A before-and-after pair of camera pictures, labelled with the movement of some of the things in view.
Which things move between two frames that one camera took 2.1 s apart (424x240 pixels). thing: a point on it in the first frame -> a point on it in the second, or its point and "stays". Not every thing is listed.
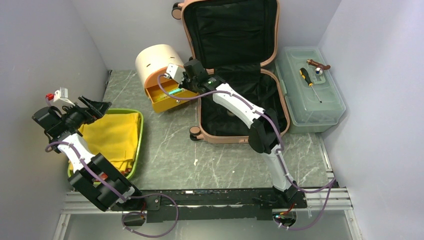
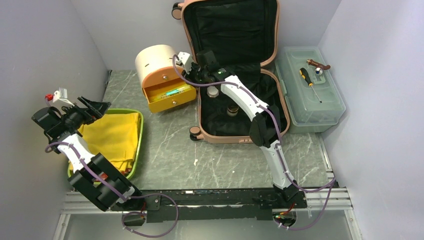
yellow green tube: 173,92 stays
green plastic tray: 70,168 stays
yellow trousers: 116,137 stays
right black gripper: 183,84 -> 194,66
